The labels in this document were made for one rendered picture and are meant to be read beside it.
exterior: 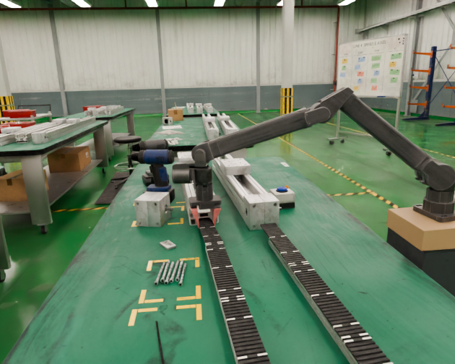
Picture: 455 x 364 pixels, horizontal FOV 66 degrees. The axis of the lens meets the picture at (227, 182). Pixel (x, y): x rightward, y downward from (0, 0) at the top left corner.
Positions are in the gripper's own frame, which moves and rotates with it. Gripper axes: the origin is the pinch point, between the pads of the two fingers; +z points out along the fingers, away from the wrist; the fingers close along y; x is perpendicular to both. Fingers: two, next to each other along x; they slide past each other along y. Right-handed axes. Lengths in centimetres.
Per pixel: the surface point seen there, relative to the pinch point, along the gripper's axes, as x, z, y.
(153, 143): -60, -20, 17
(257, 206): 5.5, -6.6, -16.4
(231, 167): -35.5, -10.9, -15.7
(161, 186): -31.2, -5.8, 14.5
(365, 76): -501, -55, -350
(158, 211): -4.4, -4.4, 15.5
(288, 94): -963, -16, -369
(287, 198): -11.6, -2.8, -32.8
